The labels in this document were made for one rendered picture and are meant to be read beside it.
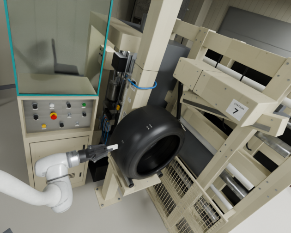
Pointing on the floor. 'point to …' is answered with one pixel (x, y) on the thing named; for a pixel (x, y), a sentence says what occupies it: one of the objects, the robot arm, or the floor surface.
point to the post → (147, 65)
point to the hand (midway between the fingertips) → (112, 147)
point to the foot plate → (107, 199)
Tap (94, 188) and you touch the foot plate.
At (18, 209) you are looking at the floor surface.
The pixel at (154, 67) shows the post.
